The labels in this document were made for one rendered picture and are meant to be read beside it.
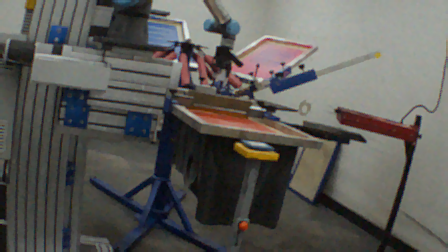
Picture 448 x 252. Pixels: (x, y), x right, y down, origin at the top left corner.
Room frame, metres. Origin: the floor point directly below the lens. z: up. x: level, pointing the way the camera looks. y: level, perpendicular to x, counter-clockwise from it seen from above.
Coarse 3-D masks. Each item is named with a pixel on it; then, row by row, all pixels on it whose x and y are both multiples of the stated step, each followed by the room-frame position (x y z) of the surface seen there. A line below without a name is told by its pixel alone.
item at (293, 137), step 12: (180, 108) 2.24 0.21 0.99; (192, 120) 2.01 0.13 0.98; (264, 120) 2.64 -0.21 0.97; (204, 132) 1.92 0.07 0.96; (216, 132) 1.93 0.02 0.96; (228, 132) 1.95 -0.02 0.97; (240, 132) 1.97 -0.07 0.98; (252, 132) 1.99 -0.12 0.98; (264, 132) 2.02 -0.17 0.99; (288, 132) 2.37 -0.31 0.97; (300, 132) 2.29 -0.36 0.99; (288, 144) 2.06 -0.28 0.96; (300, 144) 2.08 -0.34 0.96; (312, 144) 2.10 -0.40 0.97
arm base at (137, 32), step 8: (120, 16) 1.52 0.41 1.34; (128, 16) 1.51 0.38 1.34; (136, 16) 1.52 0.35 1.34; (144, 16) 1.54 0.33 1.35; (112, 24) 1.54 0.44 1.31; (120, 24) 1.52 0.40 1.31; (128, 24) 1.51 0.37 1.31; (136, 24) 1.52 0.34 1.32; (144, 24) 1.55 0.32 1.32; (112, 32) 1.51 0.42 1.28; (120, 32) 1.50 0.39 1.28; (128, 32) 1.50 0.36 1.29; (136, 32) 1.51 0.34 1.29; (144, 32) 1.56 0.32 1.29; (136, 40) 1.51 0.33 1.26; (144, 40) 1.54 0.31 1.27
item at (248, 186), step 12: (240, 144) 1.83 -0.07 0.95; (252, 156) 1.74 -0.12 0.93; (264, 156) 1.75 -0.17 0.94; (276, 156) 1.77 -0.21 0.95; (252, 168) 1.79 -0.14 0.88; (252, 180) 1.80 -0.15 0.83; (240, 192) 1.82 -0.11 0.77; (252, 192) 1.80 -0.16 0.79; (240, 204) 1.79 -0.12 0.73; (240, 216) 1.79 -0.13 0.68; (228, 240) 1.82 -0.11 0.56; (240, 240) 1.80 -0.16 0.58
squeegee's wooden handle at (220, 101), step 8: (192, 96) 2.51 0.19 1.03; (200, 96) 2.53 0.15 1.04; (208, 96) 2.54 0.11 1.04; (216, 96) 2.56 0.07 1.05; (224, 96) 2.58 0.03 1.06; (192, 104) 2.51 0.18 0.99; (208, 104) 2.55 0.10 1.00; (216, 104) 2.56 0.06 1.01; (224, 104) 2.58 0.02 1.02; (232, 104) 2.60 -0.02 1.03; (240, 104) 2.61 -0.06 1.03; (248, 104) 2.63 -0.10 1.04
